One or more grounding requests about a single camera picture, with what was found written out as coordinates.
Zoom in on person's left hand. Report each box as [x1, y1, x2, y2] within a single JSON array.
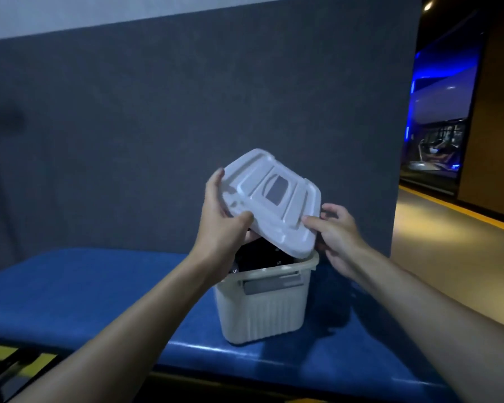
[[190, 167, 261, 289]]

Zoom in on person's right hand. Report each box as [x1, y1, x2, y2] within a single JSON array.
[[301, 203, 374, 280]]

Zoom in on white plastic lid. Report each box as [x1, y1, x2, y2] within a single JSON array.
[[221, 148, 323, 260]]

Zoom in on white storage box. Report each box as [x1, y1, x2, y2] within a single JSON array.
[[213, 249, 320, 345]]

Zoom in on person's right forearm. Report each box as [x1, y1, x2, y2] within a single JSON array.
[[346, 247, 504, 403]]

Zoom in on person's left forearm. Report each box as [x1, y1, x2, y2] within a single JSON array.
[[8, 251, 219, 403]]

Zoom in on dark gym machine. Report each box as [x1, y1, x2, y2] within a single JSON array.
[[407, 136, 465, 172]]

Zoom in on blue padded bench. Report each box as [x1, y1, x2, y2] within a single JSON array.
[[0, 247, 459, 403]]

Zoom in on yellow floor mat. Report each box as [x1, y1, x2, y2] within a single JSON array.
[[0, 343, 59, 379]]

